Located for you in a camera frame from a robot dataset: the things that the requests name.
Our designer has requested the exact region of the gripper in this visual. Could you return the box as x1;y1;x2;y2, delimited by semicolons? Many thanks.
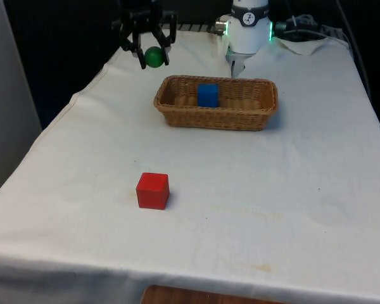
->
111;0;179;70

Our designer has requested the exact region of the green ball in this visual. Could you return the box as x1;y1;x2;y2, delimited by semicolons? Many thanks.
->
144;46;165;69

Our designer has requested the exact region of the wicker basket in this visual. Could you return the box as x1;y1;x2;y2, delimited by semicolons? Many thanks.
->
153;75;279;132

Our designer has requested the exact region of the blue cube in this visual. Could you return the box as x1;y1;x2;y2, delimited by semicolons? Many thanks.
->
197;84;220;108

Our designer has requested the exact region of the red cube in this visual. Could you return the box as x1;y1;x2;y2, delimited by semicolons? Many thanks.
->
136;172;170;210

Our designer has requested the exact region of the black cable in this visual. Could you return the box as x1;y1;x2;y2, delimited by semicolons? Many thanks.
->
336;0;373;96
277;14;329;42

